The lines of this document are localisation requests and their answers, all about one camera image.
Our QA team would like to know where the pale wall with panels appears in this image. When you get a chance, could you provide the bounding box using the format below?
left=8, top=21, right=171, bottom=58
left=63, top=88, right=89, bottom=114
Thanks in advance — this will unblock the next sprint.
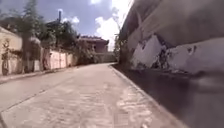
left=0, top=26, right=79, bottom=76

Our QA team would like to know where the building with red roof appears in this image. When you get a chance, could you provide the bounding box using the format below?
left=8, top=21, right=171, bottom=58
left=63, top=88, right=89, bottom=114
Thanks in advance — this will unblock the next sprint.
left=77, top=35, right=118, bottom=64

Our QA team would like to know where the thin tree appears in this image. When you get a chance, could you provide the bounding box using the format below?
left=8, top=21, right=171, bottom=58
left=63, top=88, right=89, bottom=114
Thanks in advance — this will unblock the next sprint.
left=111, top=6, right=129, bottom=64

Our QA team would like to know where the pole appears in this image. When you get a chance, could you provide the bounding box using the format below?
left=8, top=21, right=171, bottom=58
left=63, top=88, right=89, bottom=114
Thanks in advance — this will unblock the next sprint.
left=57, top=9, right=63, bottom=24

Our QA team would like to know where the large grey peeling wall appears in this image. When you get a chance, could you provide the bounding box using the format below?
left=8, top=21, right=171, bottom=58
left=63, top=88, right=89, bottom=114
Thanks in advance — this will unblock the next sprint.
left=118, top=0, right=224, bottom=77

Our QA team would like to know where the pale kerb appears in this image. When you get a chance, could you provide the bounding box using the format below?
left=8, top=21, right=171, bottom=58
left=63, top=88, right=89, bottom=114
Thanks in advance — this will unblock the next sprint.
left=107, top=64, right=189, bottom=128

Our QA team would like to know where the grey cobbled road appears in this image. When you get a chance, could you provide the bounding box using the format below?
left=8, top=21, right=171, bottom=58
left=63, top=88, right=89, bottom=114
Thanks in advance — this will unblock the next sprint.
left=0, top=62, right=188, bottom=128

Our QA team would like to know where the dark shaded pavement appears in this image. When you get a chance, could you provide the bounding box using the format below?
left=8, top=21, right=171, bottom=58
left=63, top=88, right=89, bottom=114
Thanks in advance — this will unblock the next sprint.
left=111, top=63, right=224, bottom=128

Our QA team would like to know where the raised pavement strip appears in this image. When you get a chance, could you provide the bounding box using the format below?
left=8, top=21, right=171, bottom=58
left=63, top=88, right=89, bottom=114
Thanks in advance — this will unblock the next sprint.
left=0, top=65, right=82, bottom=85

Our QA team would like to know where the group of trees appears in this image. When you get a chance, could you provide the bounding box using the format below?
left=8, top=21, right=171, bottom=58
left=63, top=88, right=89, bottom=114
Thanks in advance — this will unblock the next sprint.
left=0, top=0, right=98, bottom=66

